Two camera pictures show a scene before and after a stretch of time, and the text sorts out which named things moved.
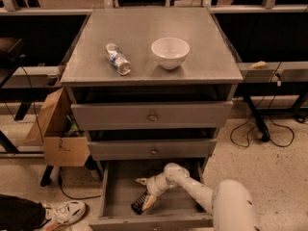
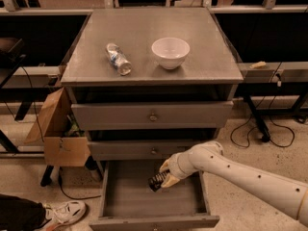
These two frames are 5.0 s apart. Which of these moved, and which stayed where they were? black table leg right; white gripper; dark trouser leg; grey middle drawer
Moved: white gripper
Stayed: black table leg right; grey middle drawer; dark trouser leg
